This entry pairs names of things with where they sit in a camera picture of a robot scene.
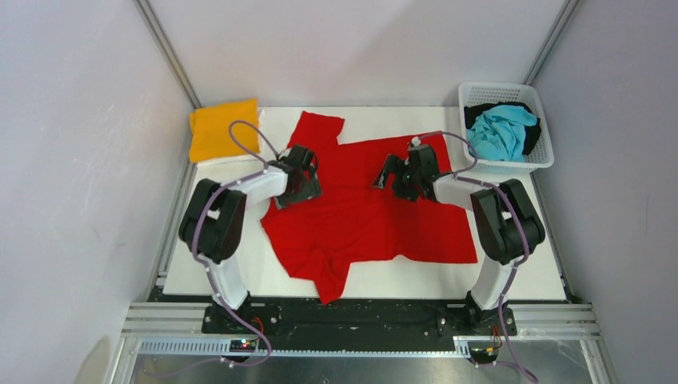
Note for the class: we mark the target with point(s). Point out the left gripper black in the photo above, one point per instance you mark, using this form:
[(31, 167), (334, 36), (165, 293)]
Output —
[(312, 190)]

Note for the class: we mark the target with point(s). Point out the light blue t-shirt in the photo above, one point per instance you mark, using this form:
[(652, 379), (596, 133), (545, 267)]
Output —
[(500, 132)]

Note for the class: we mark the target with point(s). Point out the folded orange t-shirt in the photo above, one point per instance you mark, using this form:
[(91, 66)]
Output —
[(210, 129)]

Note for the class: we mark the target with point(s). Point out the right controller board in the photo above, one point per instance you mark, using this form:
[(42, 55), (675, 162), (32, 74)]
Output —
[(484, 356)]

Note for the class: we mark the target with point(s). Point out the black t-shirt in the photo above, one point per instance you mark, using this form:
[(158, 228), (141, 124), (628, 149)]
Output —
[(532, 135)]

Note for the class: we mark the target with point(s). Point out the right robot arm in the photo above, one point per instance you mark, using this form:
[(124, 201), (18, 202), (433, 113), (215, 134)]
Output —
[(508, 227)]

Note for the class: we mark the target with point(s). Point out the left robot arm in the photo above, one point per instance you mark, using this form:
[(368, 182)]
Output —
[(213, 221)]

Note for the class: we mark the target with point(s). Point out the controller board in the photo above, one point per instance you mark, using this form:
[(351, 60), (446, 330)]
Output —
[(484, 356), (241, 345)]

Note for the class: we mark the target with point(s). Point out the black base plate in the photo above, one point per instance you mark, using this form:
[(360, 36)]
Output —
[(371, 325)]

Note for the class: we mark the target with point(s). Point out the red t-shirt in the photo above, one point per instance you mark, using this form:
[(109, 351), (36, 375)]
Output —
[(353, 221)]

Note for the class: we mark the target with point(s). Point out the folded white t-shirt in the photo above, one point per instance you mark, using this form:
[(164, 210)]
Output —
[(245, 137)]

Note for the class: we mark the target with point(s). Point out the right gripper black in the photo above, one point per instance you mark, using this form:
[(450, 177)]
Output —
[(395, 165)]

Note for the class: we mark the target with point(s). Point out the left controller board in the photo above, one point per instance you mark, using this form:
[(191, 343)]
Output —
[(241, 345)]

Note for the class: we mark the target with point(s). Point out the aluminium frame rail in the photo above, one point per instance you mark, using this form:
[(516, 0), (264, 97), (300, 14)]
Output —
[(203, 328)]

